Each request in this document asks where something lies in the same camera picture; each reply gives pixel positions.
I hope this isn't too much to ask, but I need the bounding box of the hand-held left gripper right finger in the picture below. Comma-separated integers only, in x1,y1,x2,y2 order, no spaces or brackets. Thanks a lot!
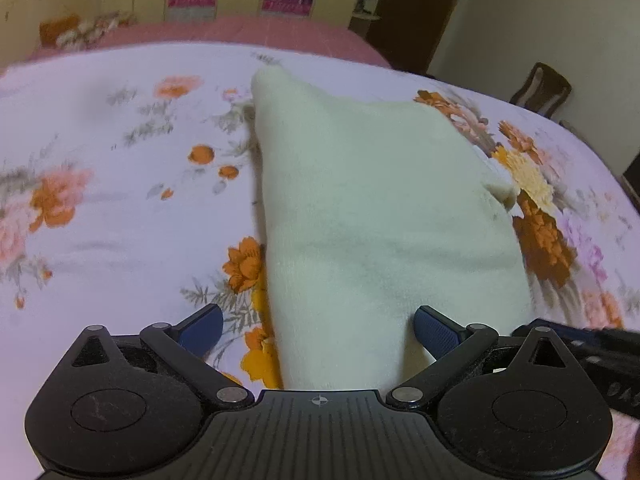
386,304,572,407

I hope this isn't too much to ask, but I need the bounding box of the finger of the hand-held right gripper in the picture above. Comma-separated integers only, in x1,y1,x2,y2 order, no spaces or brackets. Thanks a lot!
511,323,640,361

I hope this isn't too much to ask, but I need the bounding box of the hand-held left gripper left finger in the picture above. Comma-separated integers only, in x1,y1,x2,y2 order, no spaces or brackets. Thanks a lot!
70,303,256,409

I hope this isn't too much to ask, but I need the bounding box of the cream knit sweater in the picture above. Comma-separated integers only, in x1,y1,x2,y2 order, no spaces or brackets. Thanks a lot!
249,66,533,392

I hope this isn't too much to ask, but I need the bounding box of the floral white bedsheet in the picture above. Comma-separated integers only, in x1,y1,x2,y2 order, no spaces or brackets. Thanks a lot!
0,42,640,480

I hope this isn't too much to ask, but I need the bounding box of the dark wooden chair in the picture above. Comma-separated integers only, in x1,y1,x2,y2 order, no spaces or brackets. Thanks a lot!
509,62,574,119

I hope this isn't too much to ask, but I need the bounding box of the pink bedspread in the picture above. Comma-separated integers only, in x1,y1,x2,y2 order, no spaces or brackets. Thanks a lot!
30,14,392,69

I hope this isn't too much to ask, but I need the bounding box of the orange floral pillow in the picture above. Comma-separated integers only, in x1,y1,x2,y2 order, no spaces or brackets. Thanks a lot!
39,10,138,52

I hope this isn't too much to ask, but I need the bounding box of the dark wooden door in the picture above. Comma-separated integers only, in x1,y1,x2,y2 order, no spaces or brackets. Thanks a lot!
366,0,475,77

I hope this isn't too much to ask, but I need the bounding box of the cream painted headboard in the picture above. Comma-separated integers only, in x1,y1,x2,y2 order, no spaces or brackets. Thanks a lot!
0,0,103,68

